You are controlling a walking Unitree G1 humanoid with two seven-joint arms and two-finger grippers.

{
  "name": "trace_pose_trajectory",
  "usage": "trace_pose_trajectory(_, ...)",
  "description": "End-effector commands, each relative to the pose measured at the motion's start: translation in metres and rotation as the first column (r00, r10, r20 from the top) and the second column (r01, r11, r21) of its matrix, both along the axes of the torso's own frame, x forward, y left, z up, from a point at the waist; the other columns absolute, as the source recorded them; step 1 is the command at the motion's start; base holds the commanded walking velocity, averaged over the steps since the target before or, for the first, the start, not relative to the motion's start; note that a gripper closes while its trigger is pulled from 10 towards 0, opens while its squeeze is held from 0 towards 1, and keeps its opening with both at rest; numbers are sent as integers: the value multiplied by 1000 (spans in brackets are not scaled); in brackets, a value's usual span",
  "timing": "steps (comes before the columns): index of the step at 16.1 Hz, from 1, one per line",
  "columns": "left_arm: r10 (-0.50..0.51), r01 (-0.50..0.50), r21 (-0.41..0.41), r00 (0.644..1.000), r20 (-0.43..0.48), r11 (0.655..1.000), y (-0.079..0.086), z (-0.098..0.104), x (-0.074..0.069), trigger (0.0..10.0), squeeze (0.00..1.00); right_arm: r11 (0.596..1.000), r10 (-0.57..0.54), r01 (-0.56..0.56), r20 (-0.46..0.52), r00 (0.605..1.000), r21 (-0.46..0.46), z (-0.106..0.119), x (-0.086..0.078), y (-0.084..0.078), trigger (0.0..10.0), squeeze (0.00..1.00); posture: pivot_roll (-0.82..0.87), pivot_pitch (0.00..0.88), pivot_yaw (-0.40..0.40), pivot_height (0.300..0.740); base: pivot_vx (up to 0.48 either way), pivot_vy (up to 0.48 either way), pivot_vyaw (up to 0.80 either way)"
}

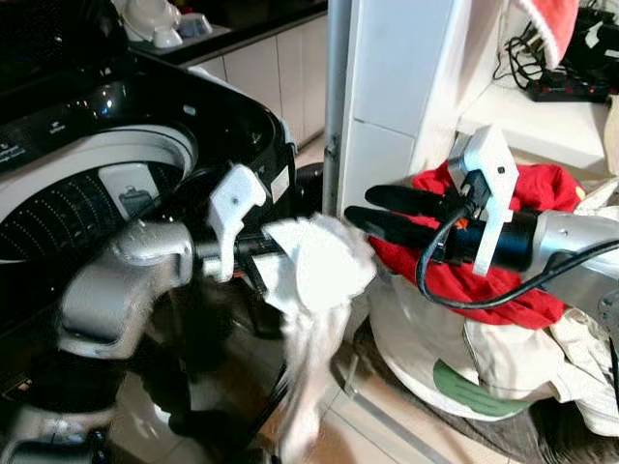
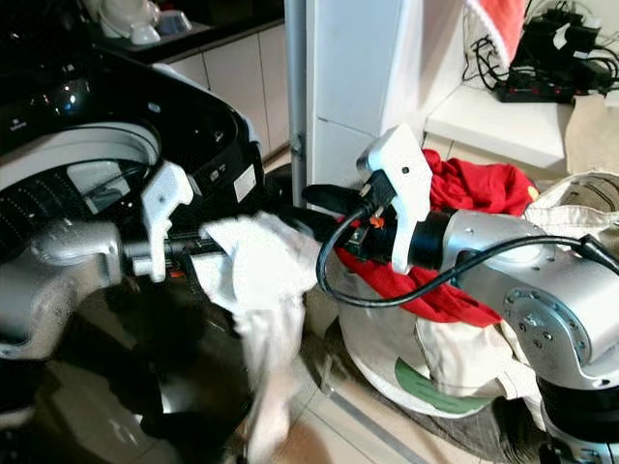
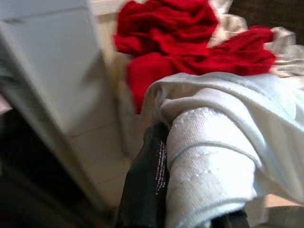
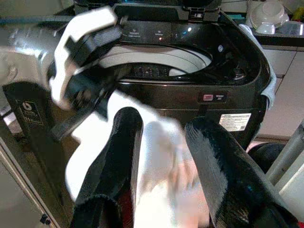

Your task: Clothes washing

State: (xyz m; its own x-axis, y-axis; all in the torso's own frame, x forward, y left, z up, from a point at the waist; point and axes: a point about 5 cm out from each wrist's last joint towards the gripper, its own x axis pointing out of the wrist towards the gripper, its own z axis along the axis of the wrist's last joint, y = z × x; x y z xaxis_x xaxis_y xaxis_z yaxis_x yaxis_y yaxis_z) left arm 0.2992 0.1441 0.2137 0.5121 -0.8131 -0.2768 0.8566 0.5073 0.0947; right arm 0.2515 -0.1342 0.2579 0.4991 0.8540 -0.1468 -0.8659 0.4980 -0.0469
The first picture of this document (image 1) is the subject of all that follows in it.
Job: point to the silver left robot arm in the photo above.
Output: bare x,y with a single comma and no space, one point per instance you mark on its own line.
116,290

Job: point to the white kitchen cabinet dark counter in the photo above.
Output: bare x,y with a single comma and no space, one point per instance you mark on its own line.
271,72

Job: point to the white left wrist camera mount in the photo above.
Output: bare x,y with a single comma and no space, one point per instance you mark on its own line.
234,198

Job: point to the black power strip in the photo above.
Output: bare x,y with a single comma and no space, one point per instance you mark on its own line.
566,92

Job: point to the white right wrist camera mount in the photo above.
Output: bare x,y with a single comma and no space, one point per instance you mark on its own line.
491,169

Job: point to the white countertop appliance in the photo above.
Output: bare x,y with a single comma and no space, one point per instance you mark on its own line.
155,21

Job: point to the black top-load washing machine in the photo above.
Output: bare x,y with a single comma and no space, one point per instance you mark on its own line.
106,126

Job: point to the red garment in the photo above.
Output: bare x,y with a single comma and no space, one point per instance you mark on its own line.
542,188

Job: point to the grey metal pole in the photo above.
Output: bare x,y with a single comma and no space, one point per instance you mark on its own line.
336,97

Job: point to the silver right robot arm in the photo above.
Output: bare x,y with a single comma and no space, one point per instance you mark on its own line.
571,256

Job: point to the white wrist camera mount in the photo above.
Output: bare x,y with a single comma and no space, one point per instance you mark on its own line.
234,198
491,169

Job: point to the white cloth garment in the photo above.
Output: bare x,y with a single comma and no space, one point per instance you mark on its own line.
319,271

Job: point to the cream laundry bag green patch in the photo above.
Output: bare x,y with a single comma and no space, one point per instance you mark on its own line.
435,348

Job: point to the red and white hat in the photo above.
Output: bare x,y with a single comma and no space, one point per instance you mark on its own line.
556,24

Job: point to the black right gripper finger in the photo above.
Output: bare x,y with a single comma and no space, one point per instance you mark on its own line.
406,201
392,230

